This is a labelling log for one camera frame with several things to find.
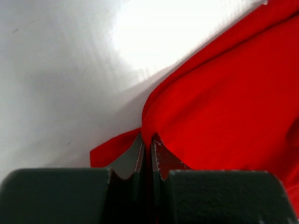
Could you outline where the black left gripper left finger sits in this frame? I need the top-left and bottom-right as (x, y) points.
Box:
(0, 135), (145, 224)

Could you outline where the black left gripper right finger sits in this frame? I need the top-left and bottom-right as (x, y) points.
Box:
(151, 134), (298, 224)

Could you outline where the red t shirt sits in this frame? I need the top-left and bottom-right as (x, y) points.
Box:
(90, 0), (299, 210)

